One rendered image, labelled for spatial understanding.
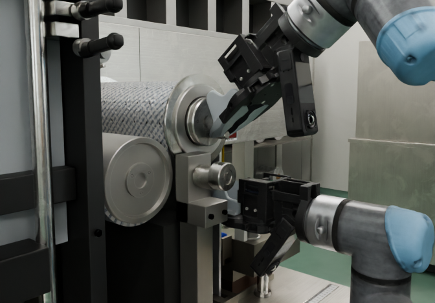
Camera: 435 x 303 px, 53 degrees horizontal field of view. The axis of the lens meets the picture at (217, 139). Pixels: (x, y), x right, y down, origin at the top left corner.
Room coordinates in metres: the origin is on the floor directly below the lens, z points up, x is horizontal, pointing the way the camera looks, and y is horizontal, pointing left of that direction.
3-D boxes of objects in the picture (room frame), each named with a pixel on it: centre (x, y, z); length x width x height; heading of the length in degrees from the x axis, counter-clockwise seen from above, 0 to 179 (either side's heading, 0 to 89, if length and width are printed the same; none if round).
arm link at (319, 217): (0.60, -0.16, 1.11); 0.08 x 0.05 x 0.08; 140
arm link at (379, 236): (0.55, -0.22, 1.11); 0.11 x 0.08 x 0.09; 50
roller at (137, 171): (0.68, 0.20, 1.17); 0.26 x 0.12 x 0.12; 50
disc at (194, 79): (0.68, 0.03, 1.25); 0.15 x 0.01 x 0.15; 140
